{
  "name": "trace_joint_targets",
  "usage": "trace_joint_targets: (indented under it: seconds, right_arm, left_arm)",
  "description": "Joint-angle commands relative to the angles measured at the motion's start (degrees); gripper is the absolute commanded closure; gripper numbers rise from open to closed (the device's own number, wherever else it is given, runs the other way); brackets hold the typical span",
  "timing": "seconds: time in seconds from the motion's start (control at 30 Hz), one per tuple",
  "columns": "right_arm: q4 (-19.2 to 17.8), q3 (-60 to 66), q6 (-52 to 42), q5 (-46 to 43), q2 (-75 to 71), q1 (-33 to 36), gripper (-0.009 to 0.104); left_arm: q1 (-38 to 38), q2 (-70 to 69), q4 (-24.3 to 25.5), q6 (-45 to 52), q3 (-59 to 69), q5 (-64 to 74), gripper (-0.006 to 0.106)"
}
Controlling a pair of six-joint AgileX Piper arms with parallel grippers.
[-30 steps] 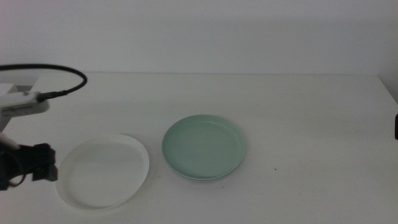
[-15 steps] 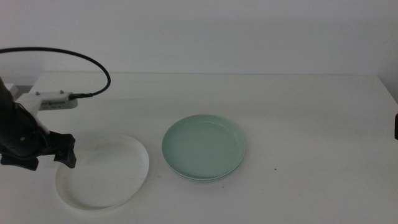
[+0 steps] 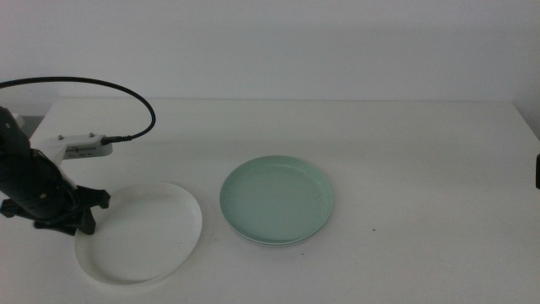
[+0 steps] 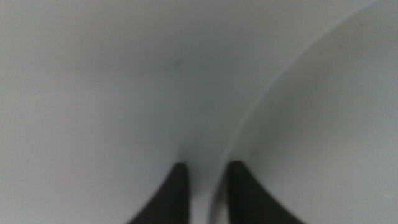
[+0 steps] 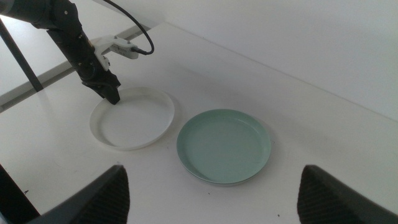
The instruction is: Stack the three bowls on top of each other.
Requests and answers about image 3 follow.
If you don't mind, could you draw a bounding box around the grey shallow bowl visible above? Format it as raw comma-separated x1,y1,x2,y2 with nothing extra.
227,227,318,248

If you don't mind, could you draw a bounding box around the black camera cable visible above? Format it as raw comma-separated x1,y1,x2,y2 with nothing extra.
0,76,157,144

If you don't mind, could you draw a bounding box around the white shallow bowl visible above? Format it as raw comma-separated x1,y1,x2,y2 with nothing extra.
74,182,203,287

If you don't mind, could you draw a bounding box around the left wrist camera silver box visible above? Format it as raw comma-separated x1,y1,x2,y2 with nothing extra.
31,133,114,164

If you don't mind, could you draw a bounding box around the pale green shallow bowl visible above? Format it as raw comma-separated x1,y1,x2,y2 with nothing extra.
219,155,334,245

